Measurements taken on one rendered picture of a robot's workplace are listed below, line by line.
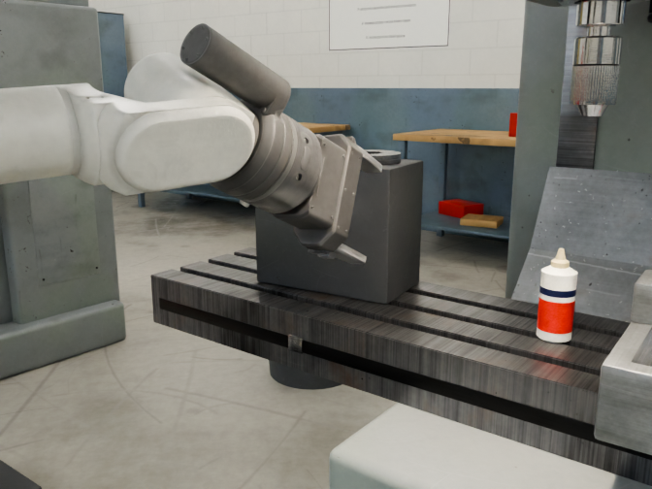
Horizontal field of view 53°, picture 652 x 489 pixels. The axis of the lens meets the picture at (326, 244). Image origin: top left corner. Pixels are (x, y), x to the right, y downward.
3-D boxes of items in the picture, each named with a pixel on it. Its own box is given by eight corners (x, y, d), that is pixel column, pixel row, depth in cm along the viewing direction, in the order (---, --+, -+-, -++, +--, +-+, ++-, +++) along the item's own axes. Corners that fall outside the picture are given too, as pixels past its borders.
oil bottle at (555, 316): (565, 346, 75) (573, 253, 73) (531, 338, 78) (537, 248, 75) (575, 336, 78) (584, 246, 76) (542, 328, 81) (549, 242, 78)
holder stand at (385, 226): (386, 306, 89) (390, 158, 84) (255, 281, 100) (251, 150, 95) (419, 282, 99) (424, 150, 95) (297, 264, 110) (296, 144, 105)
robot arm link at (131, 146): (253, 179, 53) (86, 208, 46) (206, 132, 59) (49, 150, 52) (262, 105, 50) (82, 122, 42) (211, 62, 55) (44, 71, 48)
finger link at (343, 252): (347, 255, 73) (313, 241, 68) (371, 256, 71) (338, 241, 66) (345, 270, 73) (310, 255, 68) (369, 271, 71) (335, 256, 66)
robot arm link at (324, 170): (359, 255, 64) (279, 219, 55) (286, 253, 70) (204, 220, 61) (380, 136, 67) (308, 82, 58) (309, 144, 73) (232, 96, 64)
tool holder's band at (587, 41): (566, 47, 68) (567, 37, 68) (584, 48, 72) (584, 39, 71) (612, 45, 65) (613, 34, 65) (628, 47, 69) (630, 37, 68)
